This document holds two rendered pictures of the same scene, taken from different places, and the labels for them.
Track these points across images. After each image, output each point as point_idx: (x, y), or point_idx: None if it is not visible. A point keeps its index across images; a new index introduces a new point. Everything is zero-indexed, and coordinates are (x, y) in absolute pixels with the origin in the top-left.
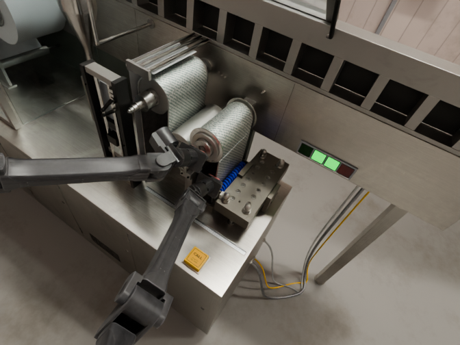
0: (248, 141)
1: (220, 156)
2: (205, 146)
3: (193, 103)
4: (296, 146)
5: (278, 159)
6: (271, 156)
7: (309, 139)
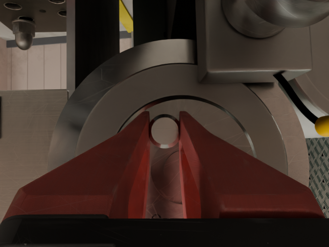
0: (138, 42)
1: (58, 157)
2: (167, 213)
3: (328, 167)
4: (6, 111)
5: (46, 31)
6: (65, 29)
7: None
